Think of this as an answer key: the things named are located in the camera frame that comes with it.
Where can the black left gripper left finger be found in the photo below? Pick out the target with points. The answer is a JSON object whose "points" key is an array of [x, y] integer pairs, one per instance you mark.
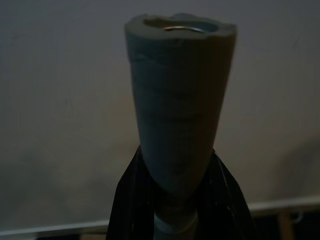
{"points": [[127, 200]]}

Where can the broom with white head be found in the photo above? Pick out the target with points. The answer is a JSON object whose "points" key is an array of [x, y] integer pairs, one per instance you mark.
{"points": [[180, 100]]}

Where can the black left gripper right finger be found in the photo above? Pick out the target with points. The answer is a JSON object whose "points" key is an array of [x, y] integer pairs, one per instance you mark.
{"points": [[225, 200]]}

